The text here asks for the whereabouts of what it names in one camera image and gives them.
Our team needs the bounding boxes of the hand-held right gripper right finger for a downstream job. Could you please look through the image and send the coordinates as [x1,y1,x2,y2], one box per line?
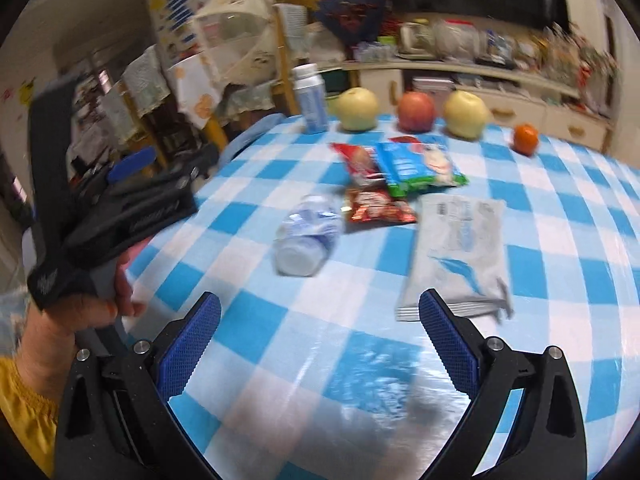
[419,288,587,480]

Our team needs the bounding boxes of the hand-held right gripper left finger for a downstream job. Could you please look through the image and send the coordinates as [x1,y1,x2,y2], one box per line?
[54,290,223,480]

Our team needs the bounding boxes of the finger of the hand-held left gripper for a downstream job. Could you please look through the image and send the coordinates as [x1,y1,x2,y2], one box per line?
[110,142,219,197]
[75,146,158,197]

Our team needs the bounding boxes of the white foil pouch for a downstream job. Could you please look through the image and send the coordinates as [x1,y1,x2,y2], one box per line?
[395,194,514,322]

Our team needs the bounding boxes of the red gold snack wrapper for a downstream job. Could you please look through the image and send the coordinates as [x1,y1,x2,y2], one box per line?
[342,187,418,234]

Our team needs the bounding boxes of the red white snack wrapper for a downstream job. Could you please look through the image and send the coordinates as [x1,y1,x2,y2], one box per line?
[328,142,389,189]

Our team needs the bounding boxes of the person's left forearm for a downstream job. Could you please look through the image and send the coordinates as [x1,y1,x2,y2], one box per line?
[0,332,68,479]

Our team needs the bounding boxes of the person's left hand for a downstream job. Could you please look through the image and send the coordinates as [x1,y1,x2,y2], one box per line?
[25,249,149,361]

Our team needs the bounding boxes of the orange print white cloth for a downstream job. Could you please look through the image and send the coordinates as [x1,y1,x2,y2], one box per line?
[166,57,222,129]

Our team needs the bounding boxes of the green lace cloth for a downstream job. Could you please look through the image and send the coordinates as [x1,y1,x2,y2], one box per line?
[219,82,277,122]

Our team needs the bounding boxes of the blue checkered tablecloth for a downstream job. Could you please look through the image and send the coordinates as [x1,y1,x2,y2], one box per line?
[120,110,640,480]

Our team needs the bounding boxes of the crushed clear plastic bottle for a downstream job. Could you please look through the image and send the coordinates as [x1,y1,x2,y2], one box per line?
[272,193,344,279]

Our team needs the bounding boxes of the small white milk bottle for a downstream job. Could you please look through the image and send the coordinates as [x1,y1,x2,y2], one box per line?
[291,63,331,135]

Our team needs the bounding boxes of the mesh food cover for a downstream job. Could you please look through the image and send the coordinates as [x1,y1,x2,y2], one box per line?
[192,0,277,87]

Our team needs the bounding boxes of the white lace chair cover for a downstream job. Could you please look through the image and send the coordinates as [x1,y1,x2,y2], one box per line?
[272,4,309,59]

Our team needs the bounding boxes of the yellow pear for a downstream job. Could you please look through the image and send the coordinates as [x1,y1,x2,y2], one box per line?
[444,90,491,141]
[332,87,380,133]

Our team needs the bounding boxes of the blue green snack packet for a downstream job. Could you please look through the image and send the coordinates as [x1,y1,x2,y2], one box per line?
[375,135,470,199]

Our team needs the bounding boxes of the orange tangerine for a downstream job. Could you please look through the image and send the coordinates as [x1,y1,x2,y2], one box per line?
[511,123,541,157]

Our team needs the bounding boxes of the dark wrapped flower bouquet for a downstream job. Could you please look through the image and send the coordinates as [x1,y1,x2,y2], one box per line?
[314,0,392,47]

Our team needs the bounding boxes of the red apple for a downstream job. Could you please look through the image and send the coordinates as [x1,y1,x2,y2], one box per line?
[397,91,437,134]

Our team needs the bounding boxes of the cream sideboard cabinet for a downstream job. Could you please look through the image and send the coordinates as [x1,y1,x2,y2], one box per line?
[345,55,617,153]

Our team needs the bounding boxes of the white coffee maker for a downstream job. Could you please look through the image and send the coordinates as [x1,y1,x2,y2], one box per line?
[398,20,437,57]

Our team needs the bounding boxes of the clear plastic bag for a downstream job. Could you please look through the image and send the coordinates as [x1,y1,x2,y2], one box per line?
[434,19,482,59]

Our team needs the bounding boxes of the wall poster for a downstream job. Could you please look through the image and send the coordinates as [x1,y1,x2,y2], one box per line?
[145,0,212,72]

